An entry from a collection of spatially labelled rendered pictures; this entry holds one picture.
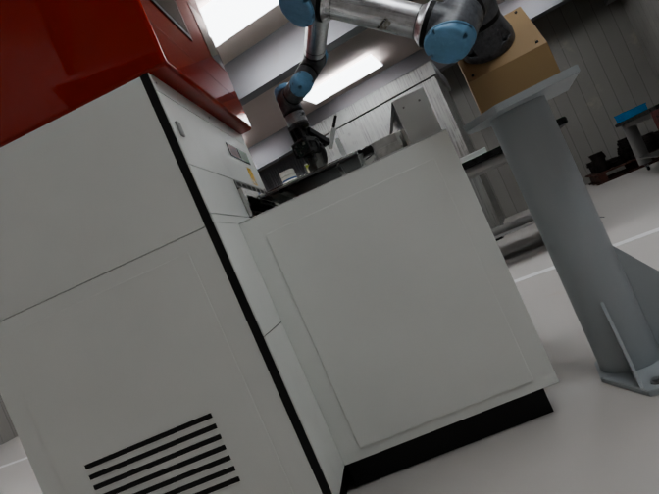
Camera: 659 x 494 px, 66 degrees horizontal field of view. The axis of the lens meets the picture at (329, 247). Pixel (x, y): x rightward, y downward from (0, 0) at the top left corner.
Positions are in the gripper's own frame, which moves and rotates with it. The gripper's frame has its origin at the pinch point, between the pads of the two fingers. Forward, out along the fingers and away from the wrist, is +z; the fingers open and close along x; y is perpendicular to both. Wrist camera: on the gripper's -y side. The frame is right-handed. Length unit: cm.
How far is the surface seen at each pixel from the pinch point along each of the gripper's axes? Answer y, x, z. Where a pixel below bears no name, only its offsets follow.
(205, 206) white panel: 71, 8, 5
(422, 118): 20, 49, 3
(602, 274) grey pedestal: 9, 73, 63
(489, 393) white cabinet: 32, 39, 79
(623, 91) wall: -773, 87, -19
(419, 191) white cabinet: 30, 43, 22
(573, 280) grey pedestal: 9, 65, 62
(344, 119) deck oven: -405, -184, -118
